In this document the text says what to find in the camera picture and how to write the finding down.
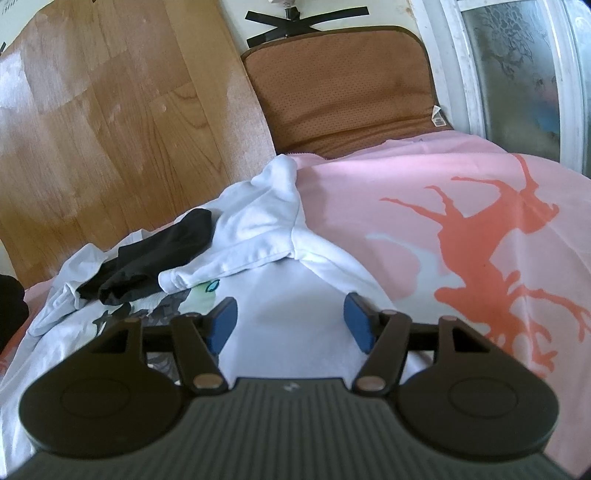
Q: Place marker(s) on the white printed t-shirt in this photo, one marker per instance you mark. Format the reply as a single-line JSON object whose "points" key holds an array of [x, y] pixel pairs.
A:
{"points": [[286, 318]]}

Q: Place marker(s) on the black cloth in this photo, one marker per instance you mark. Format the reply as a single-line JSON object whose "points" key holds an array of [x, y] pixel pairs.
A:
{"points": [[152, 258]]}

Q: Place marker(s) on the dark garment with green cuff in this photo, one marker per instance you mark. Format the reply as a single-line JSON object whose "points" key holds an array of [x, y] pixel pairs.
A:
{"points": [[9, 304]]}

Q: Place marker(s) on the brown perforated cushion mat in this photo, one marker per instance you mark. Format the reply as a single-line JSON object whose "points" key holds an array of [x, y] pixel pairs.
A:
{"points": [[346, 92]]}

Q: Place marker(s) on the frosted glass window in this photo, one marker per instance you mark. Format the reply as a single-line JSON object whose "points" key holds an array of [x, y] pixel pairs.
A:
{"points": [[508, 69]]}

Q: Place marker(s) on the white cushion label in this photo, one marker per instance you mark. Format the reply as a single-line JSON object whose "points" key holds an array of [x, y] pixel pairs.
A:
{"points": [[437, 119]]}

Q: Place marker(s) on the wood-pattern vinyl sheet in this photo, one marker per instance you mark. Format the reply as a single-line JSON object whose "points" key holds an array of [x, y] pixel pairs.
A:
{"points": [[115, 115]]}

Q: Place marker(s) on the black tape cross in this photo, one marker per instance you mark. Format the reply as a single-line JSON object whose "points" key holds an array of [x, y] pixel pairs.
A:
{"points": [[295, 25]]}

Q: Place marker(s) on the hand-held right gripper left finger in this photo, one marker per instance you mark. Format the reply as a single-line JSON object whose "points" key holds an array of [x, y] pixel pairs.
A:
{"points": [[224, 323]]}

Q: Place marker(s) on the pink printed blanket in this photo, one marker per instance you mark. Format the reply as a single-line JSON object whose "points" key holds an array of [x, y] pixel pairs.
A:
{"points": [[392, 175]]}

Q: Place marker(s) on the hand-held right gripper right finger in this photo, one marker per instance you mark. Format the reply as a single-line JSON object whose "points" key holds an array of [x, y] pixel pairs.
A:
{"points": [[358, 323]]}

